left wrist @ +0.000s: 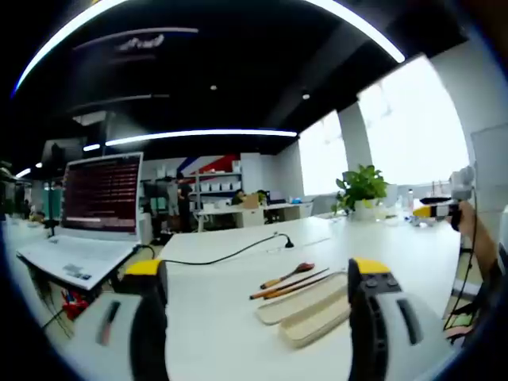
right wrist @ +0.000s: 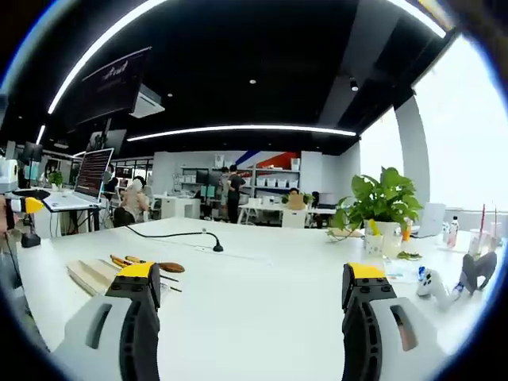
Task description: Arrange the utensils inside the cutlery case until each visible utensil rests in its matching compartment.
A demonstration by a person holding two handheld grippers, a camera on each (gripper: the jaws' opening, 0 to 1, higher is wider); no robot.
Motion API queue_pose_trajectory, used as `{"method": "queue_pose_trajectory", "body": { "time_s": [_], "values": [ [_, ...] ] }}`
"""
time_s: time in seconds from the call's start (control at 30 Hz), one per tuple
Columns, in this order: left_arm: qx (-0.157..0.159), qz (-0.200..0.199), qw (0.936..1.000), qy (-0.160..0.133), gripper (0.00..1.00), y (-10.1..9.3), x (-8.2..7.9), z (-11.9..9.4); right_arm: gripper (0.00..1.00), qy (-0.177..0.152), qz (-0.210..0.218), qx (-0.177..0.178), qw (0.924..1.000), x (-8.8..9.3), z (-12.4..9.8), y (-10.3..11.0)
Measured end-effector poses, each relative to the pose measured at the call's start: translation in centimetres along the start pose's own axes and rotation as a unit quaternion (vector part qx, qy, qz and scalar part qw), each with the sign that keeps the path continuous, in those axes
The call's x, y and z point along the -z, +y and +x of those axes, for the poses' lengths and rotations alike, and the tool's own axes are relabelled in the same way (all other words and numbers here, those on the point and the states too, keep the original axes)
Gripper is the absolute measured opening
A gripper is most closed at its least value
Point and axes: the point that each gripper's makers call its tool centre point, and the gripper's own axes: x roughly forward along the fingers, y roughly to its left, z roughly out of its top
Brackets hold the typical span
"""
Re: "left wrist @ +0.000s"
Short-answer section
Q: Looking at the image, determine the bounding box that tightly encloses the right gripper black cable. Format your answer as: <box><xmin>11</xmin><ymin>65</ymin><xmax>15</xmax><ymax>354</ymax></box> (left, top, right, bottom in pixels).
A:
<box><xmin>443</xmin><ymin>189</ymin><xmax>482</xmax><ymax>331</ymax></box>

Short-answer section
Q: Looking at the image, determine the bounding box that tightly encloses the red object under laptop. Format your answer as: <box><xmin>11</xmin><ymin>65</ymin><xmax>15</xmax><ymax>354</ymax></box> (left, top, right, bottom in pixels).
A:
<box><xmin>60</xmin><ymin>288</ymin><xmax>89</xmax><ymax>319</ymax></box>

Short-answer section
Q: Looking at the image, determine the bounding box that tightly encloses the white laptop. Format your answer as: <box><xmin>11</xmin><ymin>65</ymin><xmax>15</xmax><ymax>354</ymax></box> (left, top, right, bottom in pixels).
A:
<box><xmin>15</xmin><ymin>152</ymin><xmax>144</xmax><ymax>293</ymax></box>

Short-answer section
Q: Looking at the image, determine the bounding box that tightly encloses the green potted plant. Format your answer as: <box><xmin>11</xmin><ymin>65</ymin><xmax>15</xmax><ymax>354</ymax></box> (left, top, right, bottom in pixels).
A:
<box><xmin>331</xmin><ymin>164</ymin><xmax>389</xmax><ymax>221</ymax></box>

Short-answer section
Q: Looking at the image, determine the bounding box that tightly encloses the black power cable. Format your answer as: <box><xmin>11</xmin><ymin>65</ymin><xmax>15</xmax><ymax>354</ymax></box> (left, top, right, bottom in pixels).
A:
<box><xmin>138</xmin><ymin>233</ymin><xmax>295</xmax><ymax>265</ymax></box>

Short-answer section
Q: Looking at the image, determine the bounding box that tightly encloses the brown wooden spoon utensil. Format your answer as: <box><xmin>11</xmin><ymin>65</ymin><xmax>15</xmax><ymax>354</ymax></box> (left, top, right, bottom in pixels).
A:
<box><xmin>260</xmin><ymin>261</ymin><xmax>317</xmax><ymax>290</ymax></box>

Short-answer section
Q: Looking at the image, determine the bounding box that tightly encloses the beige cutlery case lid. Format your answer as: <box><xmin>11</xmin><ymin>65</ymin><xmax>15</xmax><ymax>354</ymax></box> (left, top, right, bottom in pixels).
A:
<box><xmin>256</xmin><ymin>271</ymin><xmax>352</xmax><ymax>326</ymax></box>

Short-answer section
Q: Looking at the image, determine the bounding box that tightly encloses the long ceiling light strip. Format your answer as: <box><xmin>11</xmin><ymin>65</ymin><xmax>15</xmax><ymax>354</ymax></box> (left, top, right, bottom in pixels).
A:
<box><xmin>104</xmin><ymin>128</ymin><xmax>299</xmax><ymax>148</ymax></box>

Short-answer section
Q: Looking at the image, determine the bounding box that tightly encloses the beige cutlery case base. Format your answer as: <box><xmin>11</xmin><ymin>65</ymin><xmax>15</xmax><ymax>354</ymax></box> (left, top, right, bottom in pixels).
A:
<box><xmin>277</xmin><ymin>285</ymin><xmax>352</xmax><ymax>350</ymax></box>

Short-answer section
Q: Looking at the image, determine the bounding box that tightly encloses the shelf with white bins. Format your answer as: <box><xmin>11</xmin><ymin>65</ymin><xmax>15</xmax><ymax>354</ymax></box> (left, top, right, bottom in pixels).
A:
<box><xmin>193</xmin><ymin>170</ymin><xmax>244</xmax><ymax>212</ymax></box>

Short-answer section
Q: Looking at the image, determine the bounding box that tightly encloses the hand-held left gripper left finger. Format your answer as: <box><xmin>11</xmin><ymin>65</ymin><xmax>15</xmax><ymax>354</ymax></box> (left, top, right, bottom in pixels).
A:
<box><xmin>59</xmin><ymin>260</ymin><xmax>172</xmax><ymax>381</ymax></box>

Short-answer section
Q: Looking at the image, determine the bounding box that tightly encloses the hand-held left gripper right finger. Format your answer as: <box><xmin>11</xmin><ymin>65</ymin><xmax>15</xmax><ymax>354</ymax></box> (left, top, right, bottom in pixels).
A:
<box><xmin>347</xmin><ymin>256</ymin><xmax>457</xmax><ymax>381</ymax></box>

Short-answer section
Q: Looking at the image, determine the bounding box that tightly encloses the curved ceiling light strip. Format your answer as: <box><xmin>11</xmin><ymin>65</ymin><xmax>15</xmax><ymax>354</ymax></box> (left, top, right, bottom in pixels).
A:
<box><xmin>14</xmin><ymin>0</ymin><xmax>406</xmax><ymax>97</ymax></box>

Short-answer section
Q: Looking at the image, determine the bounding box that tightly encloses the brown wooden chopstick utensil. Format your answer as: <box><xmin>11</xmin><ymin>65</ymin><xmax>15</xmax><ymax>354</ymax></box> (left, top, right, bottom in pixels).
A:
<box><xmin>249</xmin><ymin>267</ymin><xmax>330</xmax><ymax>300</ymax></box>
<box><xmin>253</xmin><ymin>273</ymin><xmax>334</xmax><ymax>301</ymax></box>

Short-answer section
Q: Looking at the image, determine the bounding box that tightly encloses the white background desk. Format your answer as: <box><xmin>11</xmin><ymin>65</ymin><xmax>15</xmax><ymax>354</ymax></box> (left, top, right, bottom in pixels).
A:
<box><xmin>194</xmin><ymin>201</ymin><xmax>315</xmax><ymax>232</ymax></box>

